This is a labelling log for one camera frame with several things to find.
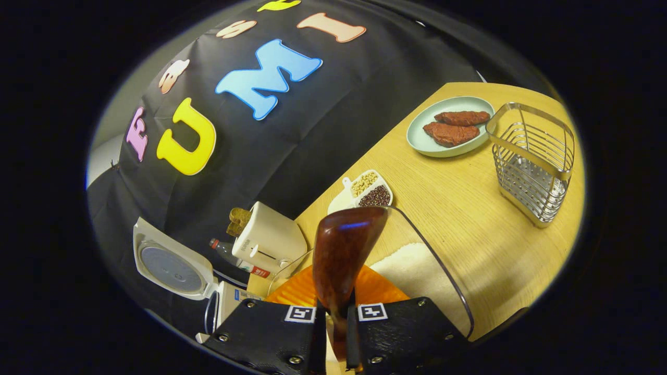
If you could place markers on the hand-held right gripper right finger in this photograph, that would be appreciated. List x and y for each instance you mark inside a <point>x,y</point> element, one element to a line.
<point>406,333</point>

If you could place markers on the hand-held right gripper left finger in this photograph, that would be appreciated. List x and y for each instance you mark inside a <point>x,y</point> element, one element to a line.
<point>260,338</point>

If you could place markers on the brown wooden spoon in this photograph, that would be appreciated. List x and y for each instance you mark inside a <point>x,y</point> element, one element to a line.
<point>344,250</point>

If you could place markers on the white rice cooker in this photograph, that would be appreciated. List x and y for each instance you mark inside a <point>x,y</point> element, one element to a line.
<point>172,268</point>

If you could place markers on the red-capped plastic bottle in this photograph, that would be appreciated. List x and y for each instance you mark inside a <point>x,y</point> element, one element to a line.
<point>234,258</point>

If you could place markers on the cream toaster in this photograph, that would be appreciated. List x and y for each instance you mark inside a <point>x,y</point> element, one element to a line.
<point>271,237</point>

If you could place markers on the brown toast slice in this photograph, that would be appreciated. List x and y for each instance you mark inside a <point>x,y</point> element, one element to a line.
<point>241,215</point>
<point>235,229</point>

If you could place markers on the white divided bean dish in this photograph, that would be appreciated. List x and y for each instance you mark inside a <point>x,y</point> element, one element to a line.
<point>367,190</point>

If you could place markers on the pale green plate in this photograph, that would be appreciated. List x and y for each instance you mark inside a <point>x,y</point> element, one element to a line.
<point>422,140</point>

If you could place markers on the red-brown meat piece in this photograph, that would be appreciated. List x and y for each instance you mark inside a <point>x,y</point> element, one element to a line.
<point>451,134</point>
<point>462,117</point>

